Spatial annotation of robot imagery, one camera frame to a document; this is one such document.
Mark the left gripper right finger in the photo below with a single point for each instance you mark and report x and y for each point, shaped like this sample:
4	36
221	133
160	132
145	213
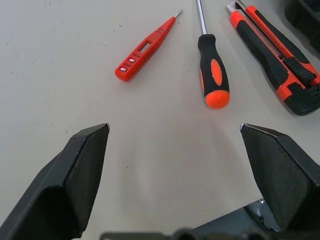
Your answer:
287	180

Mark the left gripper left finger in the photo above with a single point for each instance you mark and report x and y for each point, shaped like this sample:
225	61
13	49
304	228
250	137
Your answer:
57	195

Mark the orange black utility knife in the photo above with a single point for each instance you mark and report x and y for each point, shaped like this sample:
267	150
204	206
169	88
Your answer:
260	45

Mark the orange voltage tester pen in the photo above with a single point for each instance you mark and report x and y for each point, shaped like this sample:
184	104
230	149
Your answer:
150	42

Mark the black tool case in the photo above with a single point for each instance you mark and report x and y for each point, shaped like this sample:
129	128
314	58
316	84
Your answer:
307	20

